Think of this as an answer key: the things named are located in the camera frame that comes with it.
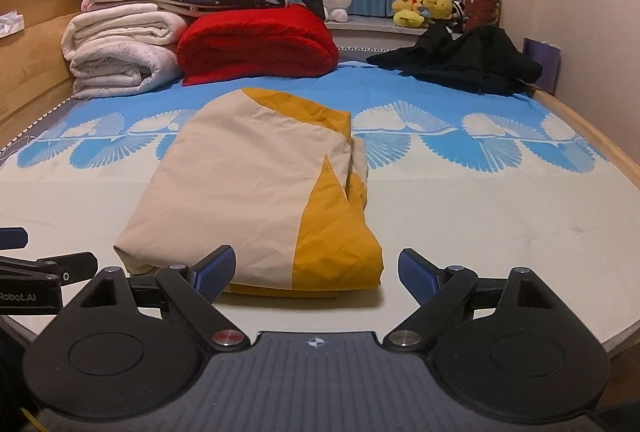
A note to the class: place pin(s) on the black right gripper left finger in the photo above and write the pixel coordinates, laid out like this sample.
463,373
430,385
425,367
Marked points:
125,346

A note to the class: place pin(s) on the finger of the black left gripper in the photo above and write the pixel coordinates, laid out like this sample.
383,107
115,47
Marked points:
13,238
71,269

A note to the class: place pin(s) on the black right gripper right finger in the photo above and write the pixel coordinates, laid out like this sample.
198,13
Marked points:
509,348

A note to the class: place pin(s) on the beige and mustard garment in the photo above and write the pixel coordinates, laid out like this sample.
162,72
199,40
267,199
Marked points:
280,179

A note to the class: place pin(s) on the black clothes pile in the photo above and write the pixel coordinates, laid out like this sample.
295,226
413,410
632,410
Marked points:
483,60

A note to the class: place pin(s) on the white rolled blanket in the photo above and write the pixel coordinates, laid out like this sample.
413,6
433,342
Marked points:
120,66

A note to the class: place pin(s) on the cream folded towel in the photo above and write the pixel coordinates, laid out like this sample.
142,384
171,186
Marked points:
142,22

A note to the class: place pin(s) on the purple box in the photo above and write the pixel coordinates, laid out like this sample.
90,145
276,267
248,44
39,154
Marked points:
548,56

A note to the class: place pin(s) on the red folded blanket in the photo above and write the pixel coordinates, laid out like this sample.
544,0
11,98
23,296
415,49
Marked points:
290,42

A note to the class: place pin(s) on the yellow plush toy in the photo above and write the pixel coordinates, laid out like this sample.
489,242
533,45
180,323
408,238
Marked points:
407,13
437,9

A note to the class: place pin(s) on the white plush toy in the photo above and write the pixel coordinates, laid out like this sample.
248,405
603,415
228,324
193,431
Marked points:
336,10

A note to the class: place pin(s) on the wooden bed frame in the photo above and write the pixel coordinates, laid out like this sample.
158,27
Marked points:
35,79

